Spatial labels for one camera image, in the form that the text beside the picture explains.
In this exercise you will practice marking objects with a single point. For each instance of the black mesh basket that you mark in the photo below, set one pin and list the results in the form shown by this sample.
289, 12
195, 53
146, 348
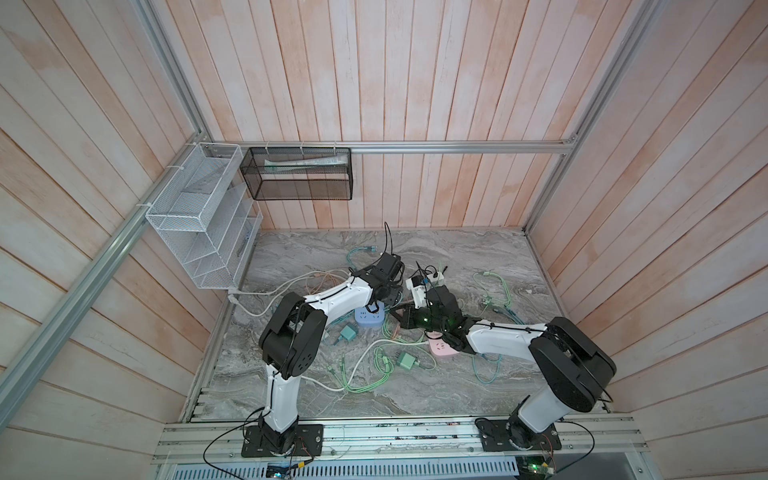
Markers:
298, 173

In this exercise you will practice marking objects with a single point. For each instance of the white wire mesh shelf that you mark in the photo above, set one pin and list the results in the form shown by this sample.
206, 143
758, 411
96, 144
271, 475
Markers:
205, 220

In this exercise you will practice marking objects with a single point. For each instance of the green charger plug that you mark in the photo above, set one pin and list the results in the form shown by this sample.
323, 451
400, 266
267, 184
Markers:
407, 361

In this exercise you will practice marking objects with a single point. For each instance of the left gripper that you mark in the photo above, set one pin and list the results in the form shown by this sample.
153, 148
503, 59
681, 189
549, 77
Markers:
395, 295

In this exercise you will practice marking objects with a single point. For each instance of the aluminium frame rail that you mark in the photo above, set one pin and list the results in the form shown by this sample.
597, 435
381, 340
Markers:
424, 147

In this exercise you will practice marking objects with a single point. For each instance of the white power strip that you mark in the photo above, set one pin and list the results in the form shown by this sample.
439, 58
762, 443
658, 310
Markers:
431, 279

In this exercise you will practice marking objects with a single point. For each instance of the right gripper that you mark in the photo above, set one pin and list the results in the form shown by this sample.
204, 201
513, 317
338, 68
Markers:
406, 318

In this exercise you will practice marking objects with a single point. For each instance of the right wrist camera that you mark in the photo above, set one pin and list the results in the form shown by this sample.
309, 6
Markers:
417, 289

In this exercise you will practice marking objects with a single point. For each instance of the blue power strip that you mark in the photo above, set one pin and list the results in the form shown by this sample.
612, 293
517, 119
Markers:
370, 316

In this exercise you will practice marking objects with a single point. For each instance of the pink power strip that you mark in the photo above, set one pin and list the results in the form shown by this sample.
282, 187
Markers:
439, 348

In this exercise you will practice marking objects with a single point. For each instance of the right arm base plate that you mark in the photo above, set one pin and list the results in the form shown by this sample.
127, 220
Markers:
505, 435

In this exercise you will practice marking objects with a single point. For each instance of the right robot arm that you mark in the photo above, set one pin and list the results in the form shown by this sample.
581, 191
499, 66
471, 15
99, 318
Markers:
576, 370

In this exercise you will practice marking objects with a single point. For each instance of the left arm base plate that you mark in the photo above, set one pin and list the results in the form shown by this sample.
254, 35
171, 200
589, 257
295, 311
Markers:
261, 441

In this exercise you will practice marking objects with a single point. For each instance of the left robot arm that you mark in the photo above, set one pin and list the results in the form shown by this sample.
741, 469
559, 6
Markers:
291, 339

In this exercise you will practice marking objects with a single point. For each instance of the teal plug from blue strip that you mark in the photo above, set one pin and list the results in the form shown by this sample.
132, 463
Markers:
347, 334

